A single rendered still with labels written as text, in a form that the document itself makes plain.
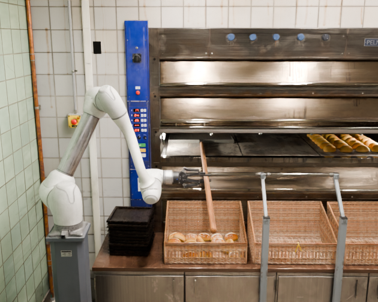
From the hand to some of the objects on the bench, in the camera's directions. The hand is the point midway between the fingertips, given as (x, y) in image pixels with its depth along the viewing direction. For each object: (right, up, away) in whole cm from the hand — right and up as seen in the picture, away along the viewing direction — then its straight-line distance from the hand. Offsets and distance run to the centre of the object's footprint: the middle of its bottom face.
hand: (205, 177), depth 283 cm
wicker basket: (+120, -53, +40) cm, 137 cm away
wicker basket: (+1, -53, +42) cm, 68 cm away
